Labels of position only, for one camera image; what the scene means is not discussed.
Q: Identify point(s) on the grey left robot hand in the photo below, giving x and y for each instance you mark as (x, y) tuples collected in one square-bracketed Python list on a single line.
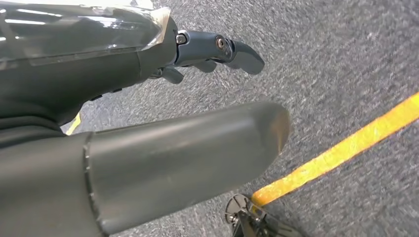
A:
[(163, 170)]

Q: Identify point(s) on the yellow floor tape square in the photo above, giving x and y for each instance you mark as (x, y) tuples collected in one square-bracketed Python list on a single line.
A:
[(343, 150)]

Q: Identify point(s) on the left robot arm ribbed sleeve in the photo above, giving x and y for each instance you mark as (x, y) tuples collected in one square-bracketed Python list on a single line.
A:
[(19, 130)]

